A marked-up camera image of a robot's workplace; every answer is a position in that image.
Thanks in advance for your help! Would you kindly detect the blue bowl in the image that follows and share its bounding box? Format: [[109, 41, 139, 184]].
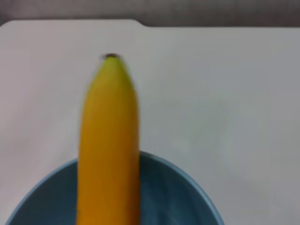
[[4, 151, 225, 225]]

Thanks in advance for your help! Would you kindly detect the yellow banana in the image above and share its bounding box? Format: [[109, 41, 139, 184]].
[[76, 53, 141, 225]]

